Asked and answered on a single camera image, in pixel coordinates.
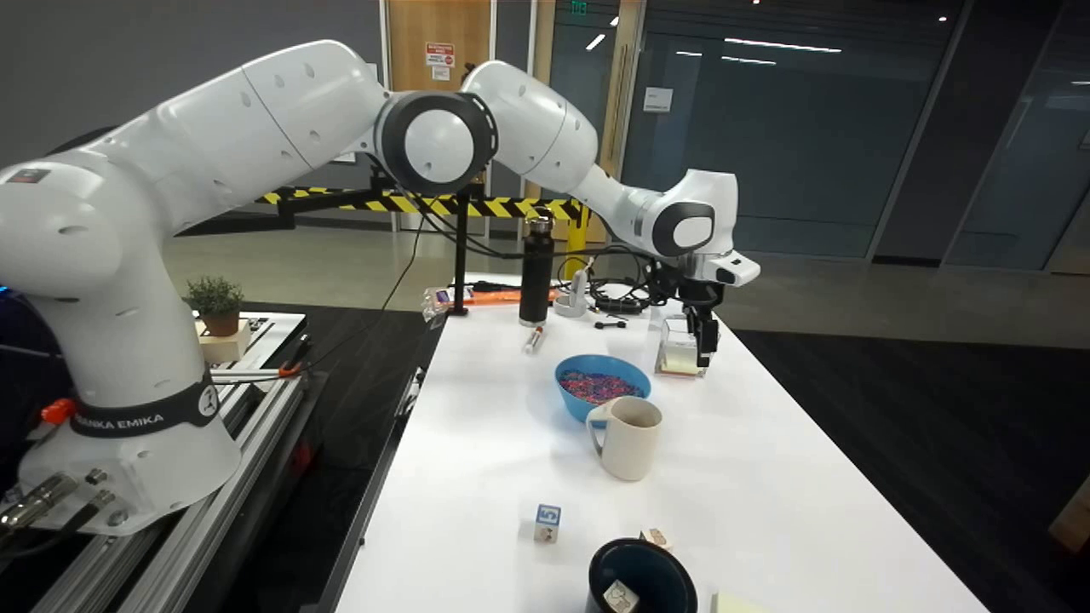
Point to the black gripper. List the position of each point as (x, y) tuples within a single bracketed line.
[(699, 298)]

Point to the clear sticky note box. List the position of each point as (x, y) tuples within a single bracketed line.
[(675, 357)]

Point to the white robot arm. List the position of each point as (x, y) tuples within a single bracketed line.
[(137, 251)]

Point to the red white door sign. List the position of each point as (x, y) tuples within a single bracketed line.
[(442, 63)]

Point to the wooden door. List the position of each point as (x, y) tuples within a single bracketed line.
[(438, 34)]

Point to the black round device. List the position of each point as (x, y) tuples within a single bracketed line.
[(623, 298)]

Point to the blue bowl with beads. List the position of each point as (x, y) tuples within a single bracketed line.
[(600, 385)]

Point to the white ceramic mug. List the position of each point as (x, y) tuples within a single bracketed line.
[(628, 445)]

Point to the clear small bottle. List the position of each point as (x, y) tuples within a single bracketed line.
[(578, 295)]

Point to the black water bottle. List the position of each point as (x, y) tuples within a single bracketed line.
[(535, 273)]

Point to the small white blue cube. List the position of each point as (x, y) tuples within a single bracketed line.
[(547, 522)]

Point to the yellow black striped barrier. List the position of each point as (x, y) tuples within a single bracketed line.
[(488, 205)]

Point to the black stand pole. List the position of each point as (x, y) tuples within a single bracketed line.
[(463, 251)]

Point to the yellow sticky note pad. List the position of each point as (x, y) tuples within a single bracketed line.
[(737, 604)]

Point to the small potted green plant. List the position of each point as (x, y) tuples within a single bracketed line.
[(215, 301)]

